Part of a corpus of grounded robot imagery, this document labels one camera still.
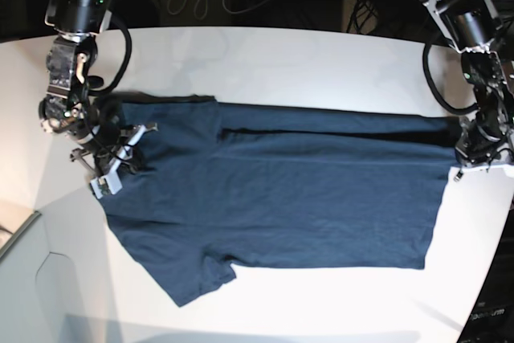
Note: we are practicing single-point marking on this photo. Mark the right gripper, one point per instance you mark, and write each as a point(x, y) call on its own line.
point(105, 148)

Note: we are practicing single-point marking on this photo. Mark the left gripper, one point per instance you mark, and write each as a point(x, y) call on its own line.
point(476, 150)

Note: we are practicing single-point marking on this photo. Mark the dark blue t-shirt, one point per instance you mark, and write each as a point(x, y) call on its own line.
point(228, 184)

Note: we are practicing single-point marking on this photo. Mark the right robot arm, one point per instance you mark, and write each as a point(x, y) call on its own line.
point(79, 104)

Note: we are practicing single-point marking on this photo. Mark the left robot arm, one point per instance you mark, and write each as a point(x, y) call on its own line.
point(476, 30)

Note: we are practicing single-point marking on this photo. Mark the white storage bin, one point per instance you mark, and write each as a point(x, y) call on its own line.
point(55, 280)

